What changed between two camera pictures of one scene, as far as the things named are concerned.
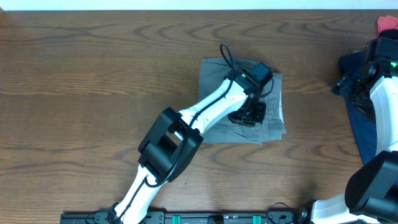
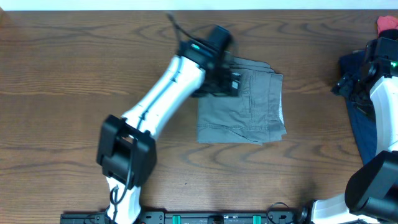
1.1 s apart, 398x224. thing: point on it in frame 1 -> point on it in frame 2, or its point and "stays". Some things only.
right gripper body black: x=361 y=100 stays
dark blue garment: x=351 y=66 stays
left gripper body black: x=254 y=116 -> x=221 y=86
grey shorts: x=212 y=70 stays
